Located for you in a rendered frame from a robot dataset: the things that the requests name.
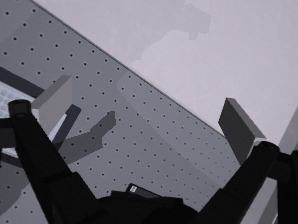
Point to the grey perforated base plate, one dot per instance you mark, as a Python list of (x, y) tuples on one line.
[(128, 131)]

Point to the clear plastic plate lid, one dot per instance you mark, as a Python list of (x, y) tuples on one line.
[(8, 94)]

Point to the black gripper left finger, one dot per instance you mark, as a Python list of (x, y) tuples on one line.
[(63, 196)]

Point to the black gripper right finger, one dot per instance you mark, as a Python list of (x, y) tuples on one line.
[(258, 159)]

